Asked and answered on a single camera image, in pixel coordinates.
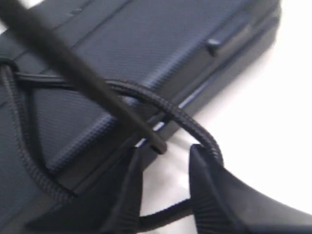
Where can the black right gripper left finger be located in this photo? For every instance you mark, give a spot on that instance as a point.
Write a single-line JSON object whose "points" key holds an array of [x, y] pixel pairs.
{"points": [[111, 207]]}

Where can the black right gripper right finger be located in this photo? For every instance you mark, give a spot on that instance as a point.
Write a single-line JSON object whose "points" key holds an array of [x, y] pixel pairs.
{"points": [[223, 204]]}

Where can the black plastic carry case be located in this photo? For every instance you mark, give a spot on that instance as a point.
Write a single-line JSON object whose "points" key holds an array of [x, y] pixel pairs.
{"points": [[184, 50]]}

